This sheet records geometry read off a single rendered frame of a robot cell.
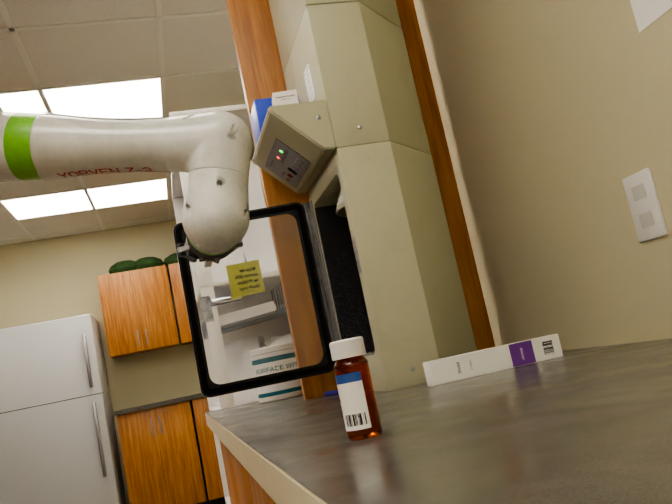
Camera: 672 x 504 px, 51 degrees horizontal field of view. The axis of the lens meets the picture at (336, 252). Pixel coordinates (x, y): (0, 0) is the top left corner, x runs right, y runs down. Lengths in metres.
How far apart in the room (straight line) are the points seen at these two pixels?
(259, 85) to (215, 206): 0.72
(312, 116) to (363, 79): 0.13
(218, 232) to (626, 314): 0.74
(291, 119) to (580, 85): 0.54
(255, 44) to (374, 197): 0.64
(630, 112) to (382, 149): 0.45
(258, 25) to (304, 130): 0.56
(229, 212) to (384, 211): 0.35
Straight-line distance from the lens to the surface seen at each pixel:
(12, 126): 1.32
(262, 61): 1.84
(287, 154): 1.51
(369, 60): 1.47
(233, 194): 1.15
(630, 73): 1.30
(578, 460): 0.39
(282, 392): 1.98
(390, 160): 1.40
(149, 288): 6.56
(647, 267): 1.32
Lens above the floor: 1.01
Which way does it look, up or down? 9 degrees up
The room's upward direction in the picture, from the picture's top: 12 degrees counter-clockwise
